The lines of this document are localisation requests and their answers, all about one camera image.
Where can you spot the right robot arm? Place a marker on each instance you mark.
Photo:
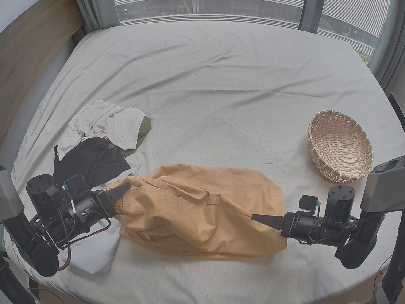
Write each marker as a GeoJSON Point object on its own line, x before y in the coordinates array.
{"type": "Point", "coordinates": [379, 188]}

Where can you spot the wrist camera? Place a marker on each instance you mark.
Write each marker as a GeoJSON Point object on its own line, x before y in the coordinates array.
{"type": "Point", "coordinates": [76, 185]}
{"type": "Point", "coordinates": [307, 203]}

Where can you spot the grey-green curtain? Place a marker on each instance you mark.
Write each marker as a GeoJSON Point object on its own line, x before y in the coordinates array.
{"type": "Point", "coordinates": [95, 5]}
{"type": "Point", "coordinates": [392, 43]}

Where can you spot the window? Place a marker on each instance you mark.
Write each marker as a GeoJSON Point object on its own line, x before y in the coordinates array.
{"type": "Point", "coordinates": [311, 5]}

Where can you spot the round woven basket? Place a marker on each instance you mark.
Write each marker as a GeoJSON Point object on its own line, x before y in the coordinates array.
{"type": "Point", "coordinates": [341, 144]}

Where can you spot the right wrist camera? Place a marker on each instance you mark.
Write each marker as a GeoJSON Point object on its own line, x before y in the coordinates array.
{"type": "Point", "coordinates": [307, 203]}

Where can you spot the black garment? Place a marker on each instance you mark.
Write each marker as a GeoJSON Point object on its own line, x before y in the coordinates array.
{"type": "Point", "coordinates": [91, 163]}

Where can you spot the tan shorts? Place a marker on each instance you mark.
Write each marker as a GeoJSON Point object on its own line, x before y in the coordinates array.
{"type": "Point", "coordinates": [205, 220]}

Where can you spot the bed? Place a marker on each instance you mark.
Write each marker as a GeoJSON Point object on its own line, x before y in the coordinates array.
{"type": "Point", "coordinates": [205, 74]}

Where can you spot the pale blue garment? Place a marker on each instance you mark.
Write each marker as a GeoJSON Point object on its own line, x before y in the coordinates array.
{"type": "Point", "coordinates": [95, 255]}

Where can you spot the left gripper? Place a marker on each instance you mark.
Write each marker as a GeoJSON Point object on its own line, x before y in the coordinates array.
{"type": "Point", "coordinates": [91, 207]}

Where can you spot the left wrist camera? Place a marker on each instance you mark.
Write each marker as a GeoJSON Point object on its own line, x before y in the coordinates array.
{"type": "Point", "coordinates": [76, 185]}

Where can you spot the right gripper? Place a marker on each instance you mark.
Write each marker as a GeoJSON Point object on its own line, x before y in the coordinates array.
{"type": "Point", "coordinates": [299, 226]}

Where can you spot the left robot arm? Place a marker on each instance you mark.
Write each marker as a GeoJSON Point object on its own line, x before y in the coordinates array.
{"type": "Point", "coordinates": [42, 195]}

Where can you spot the white garment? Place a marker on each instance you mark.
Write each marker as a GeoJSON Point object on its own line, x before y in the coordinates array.
{"type": "Point", "coordinates": [95, 119]}

